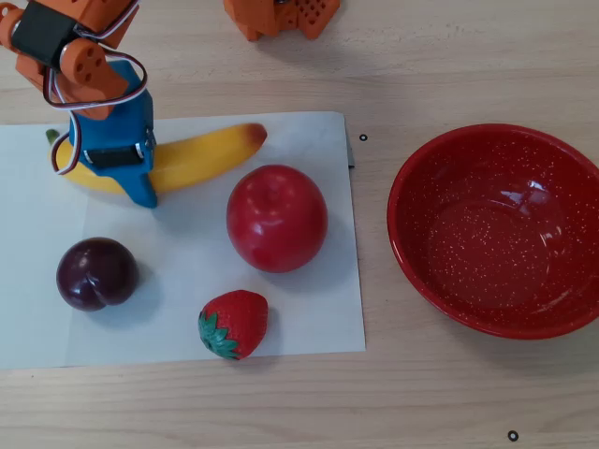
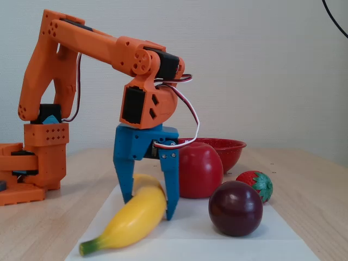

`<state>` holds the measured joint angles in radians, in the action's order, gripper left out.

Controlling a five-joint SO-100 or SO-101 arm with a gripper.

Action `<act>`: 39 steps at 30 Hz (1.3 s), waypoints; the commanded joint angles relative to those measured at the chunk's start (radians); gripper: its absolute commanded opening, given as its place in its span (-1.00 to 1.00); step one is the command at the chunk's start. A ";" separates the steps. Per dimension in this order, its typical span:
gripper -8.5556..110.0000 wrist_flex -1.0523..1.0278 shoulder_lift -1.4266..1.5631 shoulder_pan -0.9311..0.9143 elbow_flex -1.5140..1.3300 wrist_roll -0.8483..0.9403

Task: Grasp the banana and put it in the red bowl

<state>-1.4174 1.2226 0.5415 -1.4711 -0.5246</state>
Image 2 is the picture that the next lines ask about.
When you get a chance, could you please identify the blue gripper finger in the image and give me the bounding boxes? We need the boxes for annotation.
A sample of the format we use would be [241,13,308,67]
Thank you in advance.
[113,158,134,204]
[158,147,181,221]

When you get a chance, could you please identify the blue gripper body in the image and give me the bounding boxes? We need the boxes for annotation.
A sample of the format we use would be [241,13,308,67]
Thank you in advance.
[113,123,181,161]

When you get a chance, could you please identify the yellow toy banana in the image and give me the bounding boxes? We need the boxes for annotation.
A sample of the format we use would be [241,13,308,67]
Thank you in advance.
[78,173,167,257]

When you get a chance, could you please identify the orange robot base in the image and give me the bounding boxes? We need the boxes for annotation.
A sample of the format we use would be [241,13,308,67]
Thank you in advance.
[0,142,46,206]

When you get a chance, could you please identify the red speckled bowl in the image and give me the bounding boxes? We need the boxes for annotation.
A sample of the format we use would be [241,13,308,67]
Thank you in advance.
[178,138,247,175]

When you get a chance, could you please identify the red toy apple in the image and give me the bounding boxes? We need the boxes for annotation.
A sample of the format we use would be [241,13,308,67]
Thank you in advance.
[178,143,224,200]

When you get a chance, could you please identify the white paper sheet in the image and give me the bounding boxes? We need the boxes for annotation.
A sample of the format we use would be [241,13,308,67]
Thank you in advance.
[64,183,321,261]

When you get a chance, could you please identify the dark purple toy plum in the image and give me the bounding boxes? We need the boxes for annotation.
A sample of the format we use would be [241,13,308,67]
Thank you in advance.
[208,180,264,237]

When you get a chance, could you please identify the red toy strawberry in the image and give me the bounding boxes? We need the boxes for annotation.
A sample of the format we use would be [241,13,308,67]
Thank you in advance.
[235,170,274,203]

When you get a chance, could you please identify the white red black servo cable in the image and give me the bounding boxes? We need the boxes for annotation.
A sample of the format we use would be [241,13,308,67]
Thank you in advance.
[152,73,201,151]
[61,52,82,122]

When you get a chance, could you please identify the thin black cable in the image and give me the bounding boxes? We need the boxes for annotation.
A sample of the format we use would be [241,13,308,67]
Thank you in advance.
[321,0,348,39]

